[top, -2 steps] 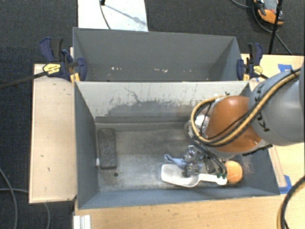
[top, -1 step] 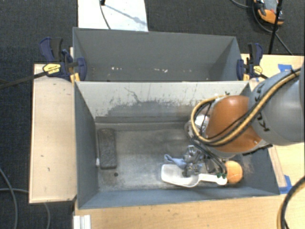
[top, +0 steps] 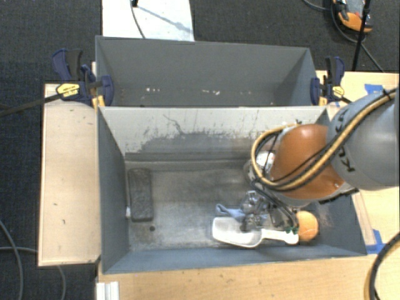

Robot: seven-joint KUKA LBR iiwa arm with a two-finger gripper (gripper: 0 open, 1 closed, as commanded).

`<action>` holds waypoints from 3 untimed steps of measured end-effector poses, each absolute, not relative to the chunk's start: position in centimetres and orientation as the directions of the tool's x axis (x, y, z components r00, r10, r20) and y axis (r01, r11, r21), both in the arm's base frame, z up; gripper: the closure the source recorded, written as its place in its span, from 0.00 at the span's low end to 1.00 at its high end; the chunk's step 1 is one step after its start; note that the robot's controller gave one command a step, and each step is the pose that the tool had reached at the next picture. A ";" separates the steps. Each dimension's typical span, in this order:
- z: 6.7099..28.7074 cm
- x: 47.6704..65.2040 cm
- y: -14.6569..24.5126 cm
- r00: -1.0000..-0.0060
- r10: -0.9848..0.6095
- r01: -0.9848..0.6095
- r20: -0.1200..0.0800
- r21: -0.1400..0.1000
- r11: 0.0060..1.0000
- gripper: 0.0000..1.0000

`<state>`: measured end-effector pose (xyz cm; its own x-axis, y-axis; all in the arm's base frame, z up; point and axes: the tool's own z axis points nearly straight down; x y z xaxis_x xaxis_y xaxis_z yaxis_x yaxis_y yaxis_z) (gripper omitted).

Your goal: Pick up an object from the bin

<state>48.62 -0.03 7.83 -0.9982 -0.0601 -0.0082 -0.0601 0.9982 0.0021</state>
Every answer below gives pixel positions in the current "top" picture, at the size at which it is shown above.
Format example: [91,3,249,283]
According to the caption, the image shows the blue cloth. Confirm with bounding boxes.
[214,203,248,223]

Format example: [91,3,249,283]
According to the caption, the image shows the white plastic scoop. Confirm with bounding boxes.
[212,216,300,249]

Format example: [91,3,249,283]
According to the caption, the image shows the orange ball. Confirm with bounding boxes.
[294,210,320,243]

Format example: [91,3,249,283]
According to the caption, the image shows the grey metal bin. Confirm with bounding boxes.
[94,35,368,275]

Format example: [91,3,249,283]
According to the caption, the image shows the dark green flat block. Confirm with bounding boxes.
[127,167,155,223]

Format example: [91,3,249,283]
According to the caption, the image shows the pale wood board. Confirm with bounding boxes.
[37,82,102,267]

